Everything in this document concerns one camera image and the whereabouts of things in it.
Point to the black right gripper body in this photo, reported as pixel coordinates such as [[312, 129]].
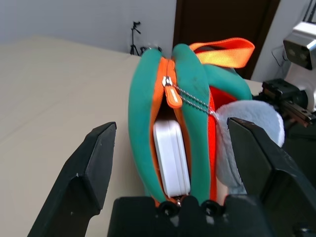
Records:
[[281, 91]]

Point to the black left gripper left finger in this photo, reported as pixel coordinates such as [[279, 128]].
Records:
[[81, 187]]

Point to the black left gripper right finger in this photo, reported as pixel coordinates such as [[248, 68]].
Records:
[[276, 182]]

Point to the grey white plush shark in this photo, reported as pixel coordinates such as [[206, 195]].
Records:
[[261, 113]]

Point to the white plastic pencil case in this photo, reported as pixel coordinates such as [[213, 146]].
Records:
[[170, 158]]

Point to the orange and teal backpack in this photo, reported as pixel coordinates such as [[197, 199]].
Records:
[[143, 111]]

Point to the dark brown door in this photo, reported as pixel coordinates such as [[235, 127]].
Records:
[[222, 19]]

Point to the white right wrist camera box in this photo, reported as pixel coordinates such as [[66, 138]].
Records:
[[300, 53]]

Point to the black camera tripod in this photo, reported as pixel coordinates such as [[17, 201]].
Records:
[[135, 30]]

